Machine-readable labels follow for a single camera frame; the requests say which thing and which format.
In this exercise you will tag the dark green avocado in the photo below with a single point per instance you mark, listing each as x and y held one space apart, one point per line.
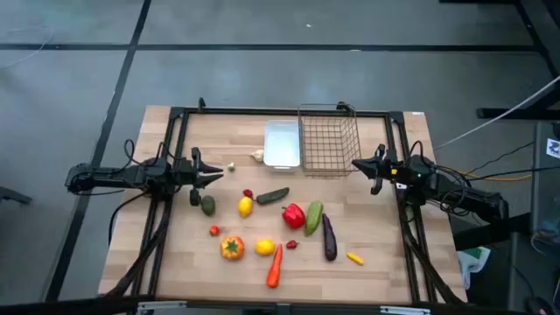
208 205

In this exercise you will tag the red bell pepper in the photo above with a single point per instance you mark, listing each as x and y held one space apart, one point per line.
293 216

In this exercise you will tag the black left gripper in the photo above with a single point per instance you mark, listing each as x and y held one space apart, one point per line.
188 175

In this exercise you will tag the purple eggplant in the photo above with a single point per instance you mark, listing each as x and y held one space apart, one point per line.
329 238

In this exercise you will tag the dark chair leg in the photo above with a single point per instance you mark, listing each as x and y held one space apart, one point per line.
15 196

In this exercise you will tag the small red fruit green top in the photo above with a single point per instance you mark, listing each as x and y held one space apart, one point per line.
214 230

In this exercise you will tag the black support bar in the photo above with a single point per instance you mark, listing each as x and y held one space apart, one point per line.
490 232

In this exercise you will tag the black frame clamp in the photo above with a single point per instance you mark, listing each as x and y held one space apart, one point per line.
345 107
201 104

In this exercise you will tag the white plastic bin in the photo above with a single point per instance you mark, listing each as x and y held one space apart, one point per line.
282 144

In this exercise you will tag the dark green cucumber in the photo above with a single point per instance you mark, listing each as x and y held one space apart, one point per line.
272 196

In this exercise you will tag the white and green bag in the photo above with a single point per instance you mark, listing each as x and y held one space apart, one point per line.
474 262

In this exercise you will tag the grey cabinet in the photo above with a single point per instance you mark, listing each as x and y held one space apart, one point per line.
544 197

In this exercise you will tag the yellow lemon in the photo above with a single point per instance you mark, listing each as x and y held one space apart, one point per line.
264 247
245 206

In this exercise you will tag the black computer mouse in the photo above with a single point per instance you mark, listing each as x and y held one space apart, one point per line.
539 306

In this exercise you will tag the black neighbouring table frame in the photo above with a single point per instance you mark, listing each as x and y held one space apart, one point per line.
503 113

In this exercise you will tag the black aluminium table frame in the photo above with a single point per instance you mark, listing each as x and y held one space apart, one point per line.
245 111

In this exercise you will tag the small dark red vegetable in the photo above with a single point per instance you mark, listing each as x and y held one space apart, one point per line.
248 193

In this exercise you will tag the white garlic bulb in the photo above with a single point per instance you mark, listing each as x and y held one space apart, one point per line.
258 155

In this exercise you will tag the small yellow pepper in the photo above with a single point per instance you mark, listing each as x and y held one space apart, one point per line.
355 259

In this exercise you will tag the orange fruit with green calyx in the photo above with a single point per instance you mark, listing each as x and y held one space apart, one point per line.
232 248

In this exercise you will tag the small red pepper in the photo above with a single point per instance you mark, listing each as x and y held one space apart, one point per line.
291 244

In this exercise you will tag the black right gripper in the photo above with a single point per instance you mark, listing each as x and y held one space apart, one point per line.
389 170

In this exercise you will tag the light green squash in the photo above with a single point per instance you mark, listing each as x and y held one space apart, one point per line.
313 218

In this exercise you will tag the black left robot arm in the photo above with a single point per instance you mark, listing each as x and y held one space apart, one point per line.
109 177

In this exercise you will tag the white printed label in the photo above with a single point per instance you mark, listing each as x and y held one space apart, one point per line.
553 149

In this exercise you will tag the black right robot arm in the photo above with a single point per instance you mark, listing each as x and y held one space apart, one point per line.
464 197

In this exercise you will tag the small pale green vegetable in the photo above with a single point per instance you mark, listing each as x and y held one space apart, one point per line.
231 166

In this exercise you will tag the orange carrot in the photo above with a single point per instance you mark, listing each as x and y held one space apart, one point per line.
275 269

